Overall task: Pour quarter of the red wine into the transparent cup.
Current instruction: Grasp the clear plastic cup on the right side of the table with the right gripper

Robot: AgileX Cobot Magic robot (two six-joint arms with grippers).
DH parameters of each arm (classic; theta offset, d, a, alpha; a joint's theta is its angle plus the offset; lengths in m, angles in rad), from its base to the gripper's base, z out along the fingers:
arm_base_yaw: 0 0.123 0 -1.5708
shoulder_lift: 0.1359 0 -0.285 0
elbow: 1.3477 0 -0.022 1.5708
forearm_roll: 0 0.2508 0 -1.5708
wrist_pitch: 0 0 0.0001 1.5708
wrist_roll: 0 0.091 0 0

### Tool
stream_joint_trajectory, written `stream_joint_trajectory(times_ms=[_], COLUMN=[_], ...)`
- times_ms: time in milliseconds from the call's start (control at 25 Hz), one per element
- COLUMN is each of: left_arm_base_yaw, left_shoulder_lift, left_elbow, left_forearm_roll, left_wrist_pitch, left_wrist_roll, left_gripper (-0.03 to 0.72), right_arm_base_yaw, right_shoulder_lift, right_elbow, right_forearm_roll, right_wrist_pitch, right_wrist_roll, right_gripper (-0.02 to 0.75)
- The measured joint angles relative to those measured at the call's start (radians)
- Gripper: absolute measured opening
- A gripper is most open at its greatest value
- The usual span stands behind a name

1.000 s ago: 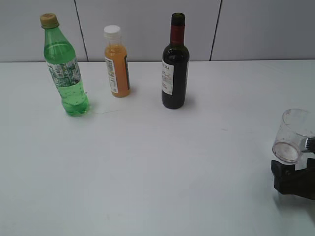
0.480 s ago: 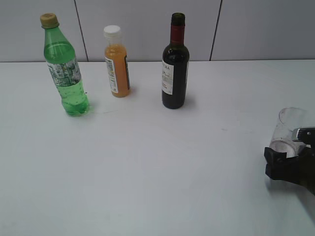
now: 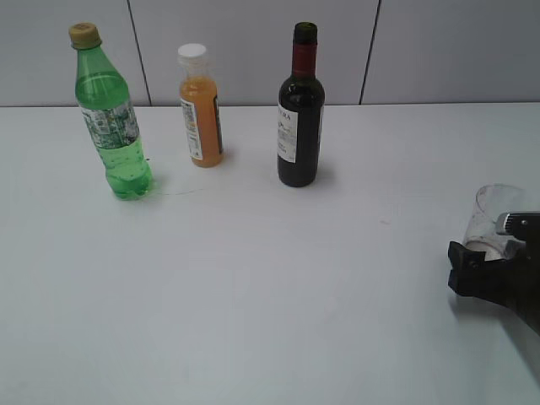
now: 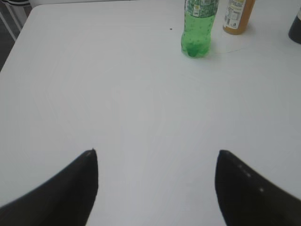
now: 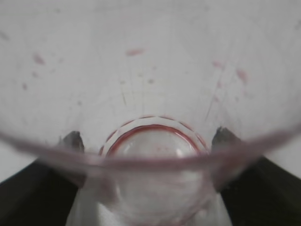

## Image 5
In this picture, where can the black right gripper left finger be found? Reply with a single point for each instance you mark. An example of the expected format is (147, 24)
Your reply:
(38, 196)

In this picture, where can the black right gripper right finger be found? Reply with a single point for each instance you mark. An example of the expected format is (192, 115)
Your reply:
(263, 195)

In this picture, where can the transparent plastic cup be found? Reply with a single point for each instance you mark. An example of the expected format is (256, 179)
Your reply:
(148, 77)

